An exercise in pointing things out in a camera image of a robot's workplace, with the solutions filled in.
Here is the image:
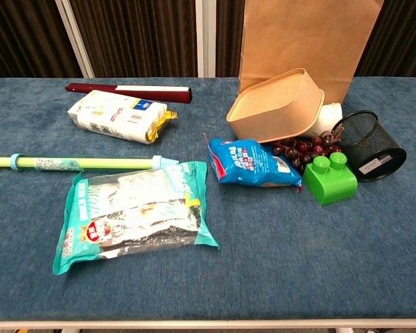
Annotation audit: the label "maroon folding fan box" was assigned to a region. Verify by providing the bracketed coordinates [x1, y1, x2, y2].
[64, 82, 193, 104]

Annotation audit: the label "black mesh pen holder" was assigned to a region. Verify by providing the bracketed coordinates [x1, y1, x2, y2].
[332, 110, 408, 182]

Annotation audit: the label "dark brown pleated curtain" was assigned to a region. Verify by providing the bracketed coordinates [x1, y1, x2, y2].
[0, 0, 83, 84]
[69, 0, 198, 79]
[353, 0, 416, 78]
[216, 0, 246, 78]

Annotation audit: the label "teal seaweed snack package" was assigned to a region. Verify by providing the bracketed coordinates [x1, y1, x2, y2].
[52, 160, 220, 276]

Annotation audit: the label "green toy building block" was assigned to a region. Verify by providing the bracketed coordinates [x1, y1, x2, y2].
[302, 151, 358, 206]

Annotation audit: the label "kraft paper square bowl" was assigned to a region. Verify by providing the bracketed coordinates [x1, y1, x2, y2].
[225, 67, 325, 144]

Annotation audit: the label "white aluminium partition post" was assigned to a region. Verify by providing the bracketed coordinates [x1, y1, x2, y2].
[195, 0, 217, 78]
[54, 0, 96, 79]

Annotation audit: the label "blue fabric table cover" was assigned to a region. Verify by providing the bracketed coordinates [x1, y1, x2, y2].
[0, 76, 416, 322]

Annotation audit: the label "green tube water pump toy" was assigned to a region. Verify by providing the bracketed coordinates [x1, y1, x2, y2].
[0, 153, 180, 172]

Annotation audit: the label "white paper cup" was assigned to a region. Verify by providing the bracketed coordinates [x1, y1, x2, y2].
[303, 101, 344, 139]

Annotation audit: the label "blue snack packet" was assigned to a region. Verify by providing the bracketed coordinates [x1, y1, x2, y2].
[203, 133, 304, 193]

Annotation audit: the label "red grape bunch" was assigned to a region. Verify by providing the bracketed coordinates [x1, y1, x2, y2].
[270, 130, 344, 174]

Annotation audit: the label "white table frame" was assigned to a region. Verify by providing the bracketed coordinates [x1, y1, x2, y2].
[0, 318, 416, 333]

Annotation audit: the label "brown paper bag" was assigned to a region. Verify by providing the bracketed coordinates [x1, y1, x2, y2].
[237, 0, 385, 105]

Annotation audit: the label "white noodle pack yellow ends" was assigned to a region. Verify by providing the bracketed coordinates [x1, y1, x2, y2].
[67, 89, 178, 145]

